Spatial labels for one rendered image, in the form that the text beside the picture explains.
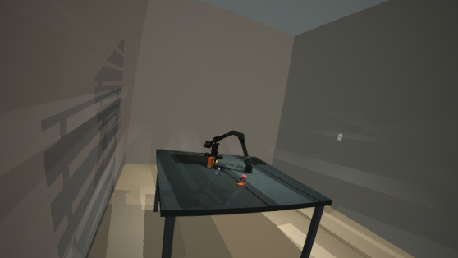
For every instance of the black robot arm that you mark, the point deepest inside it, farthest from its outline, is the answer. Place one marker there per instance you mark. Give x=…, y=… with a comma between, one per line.
x=241, y=136

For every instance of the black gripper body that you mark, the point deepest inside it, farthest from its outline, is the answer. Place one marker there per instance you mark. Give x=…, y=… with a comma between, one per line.
x=213, y=154

